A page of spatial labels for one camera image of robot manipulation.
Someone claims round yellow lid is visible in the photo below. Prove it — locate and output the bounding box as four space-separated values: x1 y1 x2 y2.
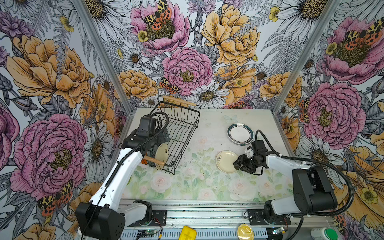
237 224 255 240

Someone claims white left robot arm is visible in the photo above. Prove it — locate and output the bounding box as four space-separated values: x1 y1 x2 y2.
76 129 169 240

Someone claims yellow plastic block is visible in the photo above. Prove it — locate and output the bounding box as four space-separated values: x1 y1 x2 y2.
179 226 197 240

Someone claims cream bowl plate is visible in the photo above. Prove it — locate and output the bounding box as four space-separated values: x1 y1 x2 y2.
216 151 239 174

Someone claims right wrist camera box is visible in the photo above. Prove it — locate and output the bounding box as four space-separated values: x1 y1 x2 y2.
245 140 269 159

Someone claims aluminium corner post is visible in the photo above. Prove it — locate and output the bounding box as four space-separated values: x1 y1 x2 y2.
74 1 134 116
272 0 341 115

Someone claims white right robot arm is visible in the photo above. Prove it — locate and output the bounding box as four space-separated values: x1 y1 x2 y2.
233 155 338 223

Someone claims green white button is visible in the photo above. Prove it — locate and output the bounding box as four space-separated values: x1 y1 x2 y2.
310 228 339 240

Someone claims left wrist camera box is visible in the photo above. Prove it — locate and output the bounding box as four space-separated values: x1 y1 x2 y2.
137 116 157 138

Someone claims black corrugated cable conduit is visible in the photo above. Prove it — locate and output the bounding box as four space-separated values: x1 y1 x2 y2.
254 129 355 217

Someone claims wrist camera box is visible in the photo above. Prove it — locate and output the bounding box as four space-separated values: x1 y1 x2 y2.
245 140 269 159
137 116 157 138

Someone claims aluminium right corner post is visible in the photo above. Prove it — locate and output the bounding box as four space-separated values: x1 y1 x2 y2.
272 0 341 115

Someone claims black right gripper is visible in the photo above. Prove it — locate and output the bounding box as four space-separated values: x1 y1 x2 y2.
232 154 264 175

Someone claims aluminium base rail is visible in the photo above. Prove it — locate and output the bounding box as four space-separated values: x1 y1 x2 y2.
120 200 334 240

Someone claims black wire dish rack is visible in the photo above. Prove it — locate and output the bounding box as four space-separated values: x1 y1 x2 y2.
142 96 202 175

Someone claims aluminium left corner post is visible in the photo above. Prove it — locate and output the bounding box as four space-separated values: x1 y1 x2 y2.
74 1 134 116

